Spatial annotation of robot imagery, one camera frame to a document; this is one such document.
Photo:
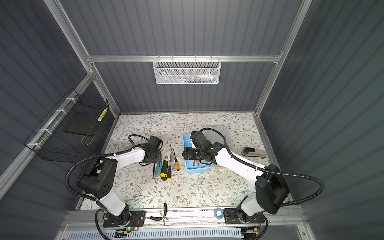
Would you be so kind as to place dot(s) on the blue tape roll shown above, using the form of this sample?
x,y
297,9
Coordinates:
x,y
218,213

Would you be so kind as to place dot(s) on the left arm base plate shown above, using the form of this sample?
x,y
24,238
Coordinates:
x,y
126,219

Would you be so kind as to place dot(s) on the blue plastic tool box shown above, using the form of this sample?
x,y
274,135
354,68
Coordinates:
x,y
211,152

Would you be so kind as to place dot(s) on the white wire mesh basket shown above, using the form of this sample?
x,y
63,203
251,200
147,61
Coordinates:
x,y
196,72

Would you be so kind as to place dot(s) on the yellow handle screwdriver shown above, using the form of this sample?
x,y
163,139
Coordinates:
x,y
176,162

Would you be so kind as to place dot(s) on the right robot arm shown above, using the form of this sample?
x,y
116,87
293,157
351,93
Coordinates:
x,y
271,189

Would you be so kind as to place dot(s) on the grey black stapler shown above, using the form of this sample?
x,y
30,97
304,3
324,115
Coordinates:
x,y
252,152

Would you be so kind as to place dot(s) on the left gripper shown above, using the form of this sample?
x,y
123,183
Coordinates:
x,y
158,158

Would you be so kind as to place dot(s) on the black pliers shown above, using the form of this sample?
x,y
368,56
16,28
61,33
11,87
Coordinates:
x,y
162,217

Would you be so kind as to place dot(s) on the clear handle screwdriver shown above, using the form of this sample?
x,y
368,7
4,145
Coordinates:
x,y
172,157

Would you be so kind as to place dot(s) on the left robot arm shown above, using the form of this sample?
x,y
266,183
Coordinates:
x,y
98,178

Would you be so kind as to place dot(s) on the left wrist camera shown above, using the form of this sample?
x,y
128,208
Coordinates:
x,y
155,142

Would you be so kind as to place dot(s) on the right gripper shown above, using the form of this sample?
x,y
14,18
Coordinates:
x,y
187,154

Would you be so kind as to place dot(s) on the yellow black utility knife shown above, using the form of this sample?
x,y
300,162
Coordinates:
x,y
165,169

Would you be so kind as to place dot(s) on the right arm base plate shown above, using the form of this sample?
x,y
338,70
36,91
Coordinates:
x,y
234,216

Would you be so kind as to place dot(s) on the black wire basket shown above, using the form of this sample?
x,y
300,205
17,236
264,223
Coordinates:
x,y
48,140

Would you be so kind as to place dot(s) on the black pad in basket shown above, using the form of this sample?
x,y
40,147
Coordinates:
x,y
84,124

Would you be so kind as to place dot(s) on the black yellow small screwdriver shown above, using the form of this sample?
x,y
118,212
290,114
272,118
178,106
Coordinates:
x,y
169,174

